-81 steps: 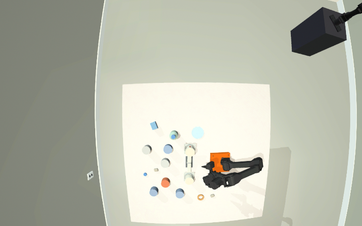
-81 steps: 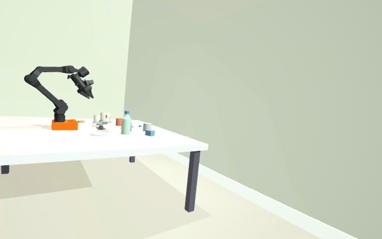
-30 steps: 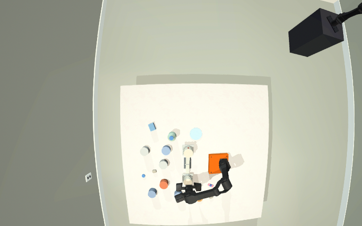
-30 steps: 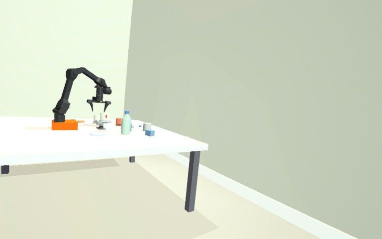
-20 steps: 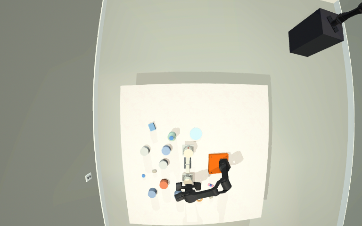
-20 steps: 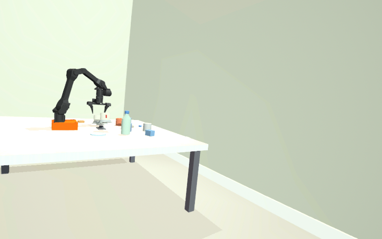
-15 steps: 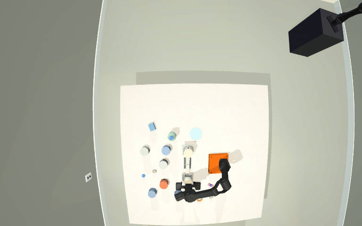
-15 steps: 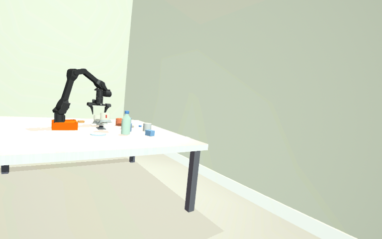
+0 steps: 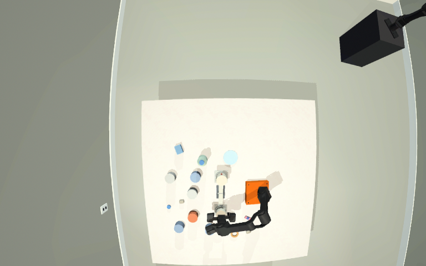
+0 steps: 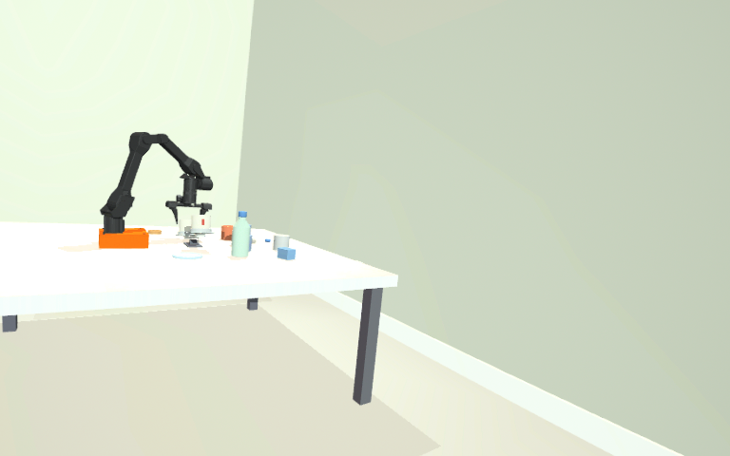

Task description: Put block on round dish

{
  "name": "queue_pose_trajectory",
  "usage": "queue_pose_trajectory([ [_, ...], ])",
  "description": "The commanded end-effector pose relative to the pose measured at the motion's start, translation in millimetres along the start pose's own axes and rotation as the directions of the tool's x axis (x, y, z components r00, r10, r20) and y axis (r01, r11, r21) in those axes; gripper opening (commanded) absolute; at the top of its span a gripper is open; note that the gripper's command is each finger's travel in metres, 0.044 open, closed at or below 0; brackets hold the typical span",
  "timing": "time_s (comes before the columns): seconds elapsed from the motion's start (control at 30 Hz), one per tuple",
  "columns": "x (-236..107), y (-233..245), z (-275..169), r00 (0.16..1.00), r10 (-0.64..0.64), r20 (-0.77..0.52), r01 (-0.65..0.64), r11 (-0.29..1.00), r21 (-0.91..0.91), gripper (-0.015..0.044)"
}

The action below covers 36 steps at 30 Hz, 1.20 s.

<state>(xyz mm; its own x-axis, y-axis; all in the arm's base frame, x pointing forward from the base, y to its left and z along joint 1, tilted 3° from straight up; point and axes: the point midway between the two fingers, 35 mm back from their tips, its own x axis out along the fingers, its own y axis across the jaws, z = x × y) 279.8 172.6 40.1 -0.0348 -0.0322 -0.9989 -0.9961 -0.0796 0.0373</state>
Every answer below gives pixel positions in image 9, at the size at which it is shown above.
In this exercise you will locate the orange cylinder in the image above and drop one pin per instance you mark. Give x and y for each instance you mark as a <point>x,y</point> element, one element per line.
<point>192,216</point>

